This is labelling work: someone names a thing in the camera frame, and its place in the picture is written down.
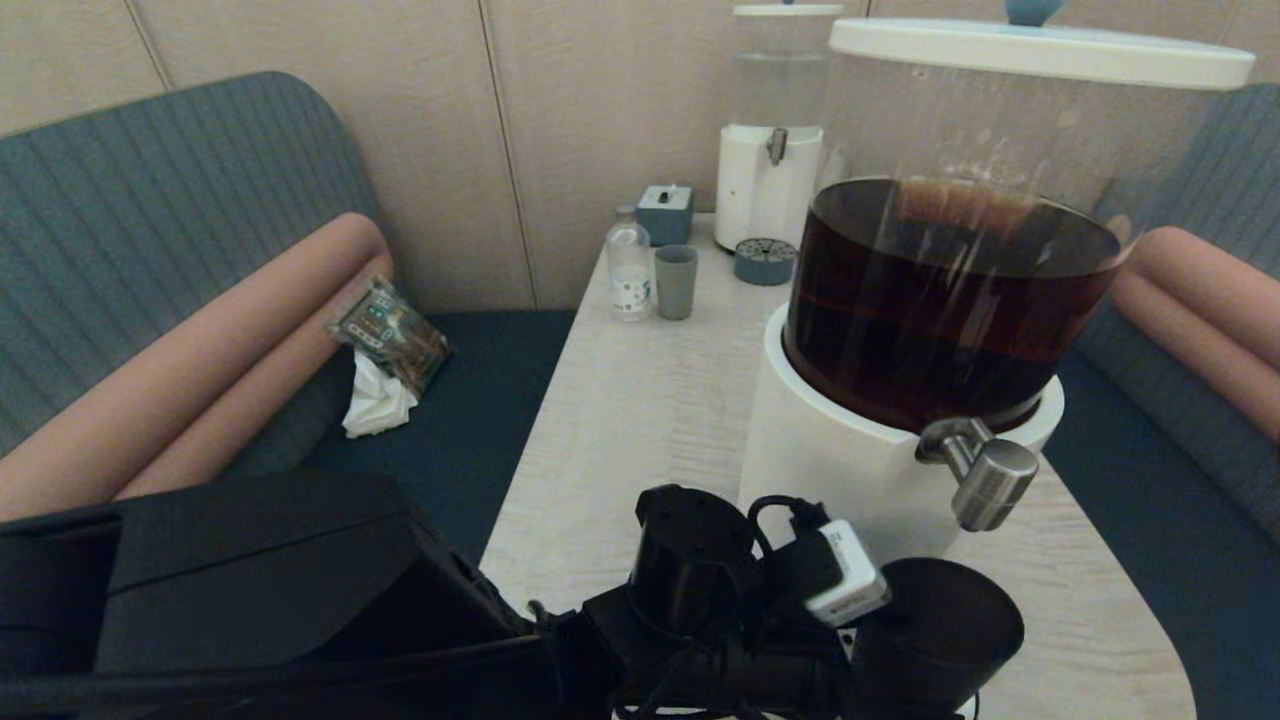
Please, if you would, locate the pink cylindrical bolster cushion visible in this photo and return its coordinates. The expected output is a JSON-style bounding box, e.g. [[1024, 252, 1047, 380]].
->
[[1125, 226, 1280, 374], [1112, 266, 1280, 445], [115, 252, 398, 501], [0, 211, 389, 521]]

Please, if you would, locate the green snack packet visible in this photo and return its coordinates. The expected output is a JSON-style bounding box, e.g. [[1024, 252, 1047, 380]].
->
[[328, 277, 453, 394]]

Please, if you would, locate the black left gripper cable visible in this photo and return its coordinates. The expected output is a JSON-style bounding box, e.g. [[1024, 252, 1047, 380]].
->
[[747, 494, 833, 561]]

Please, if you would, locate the grey-green cup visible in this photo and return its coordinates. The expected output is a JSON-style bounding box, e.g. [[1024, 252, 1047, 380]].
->
[[655, 244, 699, 321]]

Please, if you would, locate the large dispenser with dark tea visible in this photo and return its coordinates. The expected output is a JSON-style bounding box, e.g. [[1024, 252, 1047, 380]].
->
[[740, 50, 1233, 601]]

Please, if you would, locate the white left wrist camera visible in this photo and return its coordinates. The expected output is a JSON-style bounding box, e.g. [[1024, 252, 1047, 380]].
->
[[804, 518, 892, 628]]

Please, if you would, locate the large silver dispenser tap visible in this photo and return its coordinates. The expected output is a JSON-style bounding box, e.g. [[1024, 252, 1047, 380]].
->
[[915, 417, 1041, 533]]

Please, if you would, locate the crumpled white tissue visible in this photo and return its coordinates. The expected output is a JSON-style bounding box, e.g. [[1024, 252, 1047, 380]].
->
[[343, 350, 421, 440]]

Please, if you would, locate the large white lid blue knob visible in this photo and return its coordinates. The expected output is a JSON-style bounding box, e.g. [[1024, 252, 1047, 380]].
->
[[828, 0, 1256, 91]]

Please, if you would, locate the small white dispenser lid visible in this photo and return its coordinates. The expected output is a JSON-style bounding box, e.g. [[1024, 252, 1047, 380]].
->
[[733, 0, 843, 20]]

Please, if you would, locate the small white clear dispenser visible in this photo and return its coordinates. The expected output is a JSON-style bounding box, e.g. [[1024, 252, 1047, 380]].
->
[[715, 16, 843, 255]]

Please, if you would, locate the teal upholstered bench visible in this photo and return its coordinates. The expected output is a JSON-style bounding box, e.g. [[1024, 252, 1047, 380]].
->
[[0, 70, 581, 601], [1045, 82, 1280, 720]]

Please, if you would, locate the small grey drip tray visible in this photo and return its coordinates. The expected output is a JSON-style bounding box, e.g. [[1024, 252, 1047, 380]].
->
[[734, 237, 797, 287]]

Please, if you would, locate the clear plastic bottle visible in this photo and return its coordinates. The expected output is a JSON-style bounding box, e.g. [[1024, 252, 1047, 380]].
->
[[607, 205, 654, 322]]

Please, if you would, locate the black plastic cup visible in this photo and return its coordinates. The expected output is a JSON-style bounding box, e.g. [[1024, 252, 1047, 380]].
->
[[848, 557, 1027, 720]]

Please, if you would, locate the blue-grey tissue box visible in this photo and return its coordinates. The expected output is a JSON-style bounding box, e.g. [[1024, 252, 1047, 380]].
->
[[637, 184, 694, 247]]

